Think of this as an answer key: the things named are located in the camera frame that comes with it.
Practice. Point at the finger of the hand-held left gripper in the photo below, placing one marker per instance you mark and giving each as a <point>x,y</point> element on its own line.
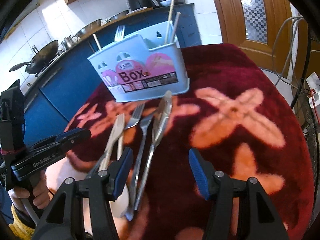
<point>67,137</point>

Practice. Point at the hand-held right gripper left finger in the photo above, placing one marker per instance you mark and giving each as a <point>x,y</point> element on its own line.
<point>122,175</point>

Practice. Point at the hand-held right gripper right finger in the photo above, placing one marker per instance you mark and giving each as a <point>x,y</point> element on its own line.
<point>200,175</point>

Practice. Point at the cream plastic fork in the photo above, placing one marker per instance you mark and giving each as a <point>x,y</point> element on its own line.
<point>117,127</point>

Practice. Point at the wooden chopstick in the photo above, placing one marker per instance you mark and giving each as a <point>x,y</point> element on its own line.
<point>169,17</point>
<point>97,41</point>

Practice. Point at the light blue utensil box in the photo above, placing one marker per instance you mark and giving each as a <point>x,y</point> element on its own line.
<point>130,52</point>

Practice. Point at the white chopstick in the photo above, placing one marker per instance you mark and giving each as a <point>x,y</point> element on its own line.
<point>176,25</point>

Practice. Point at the person's left forearm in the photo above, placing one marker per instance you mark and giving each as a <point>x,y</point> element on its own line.
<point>20,226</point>

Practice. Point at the person's left hand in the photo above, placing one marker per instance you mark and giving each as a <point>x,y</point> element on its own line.
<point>41,192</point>

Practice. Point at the blue kitchen counter cabinets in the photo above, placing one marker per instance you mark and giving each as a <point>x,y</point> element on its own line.
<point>65,85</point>

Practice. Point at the gas stove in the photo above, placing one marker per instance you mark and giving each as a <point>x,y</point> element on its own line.
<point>53,60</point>

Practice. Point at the steel kettle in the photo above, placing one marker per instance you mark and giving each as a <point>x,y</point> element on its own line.
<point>68,42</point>

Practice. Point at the red floral blanket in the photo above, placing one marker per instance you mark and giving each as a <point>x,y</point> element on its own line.
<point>225,67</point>

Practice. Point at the large steel bowl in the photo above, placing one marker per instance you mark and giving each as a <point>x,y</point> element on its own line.
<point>88,27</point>

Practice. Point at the small steel bowl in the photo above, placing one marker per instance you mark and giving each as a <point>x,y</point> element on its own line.
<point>118,15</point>

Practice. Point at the white plate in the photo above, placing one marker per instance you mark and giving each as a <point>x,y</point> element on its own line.
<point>137,10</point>

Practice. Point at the white power strip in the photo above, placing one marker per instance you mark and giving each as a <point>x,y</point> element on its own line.
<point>315,82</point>

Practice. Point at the white bowl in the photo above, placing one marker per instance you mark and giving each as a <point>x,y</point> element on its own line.
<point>165,3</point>

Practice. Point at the wooden door with glass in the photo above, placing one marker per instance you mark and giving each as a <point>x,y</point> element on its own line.
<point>275,17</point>

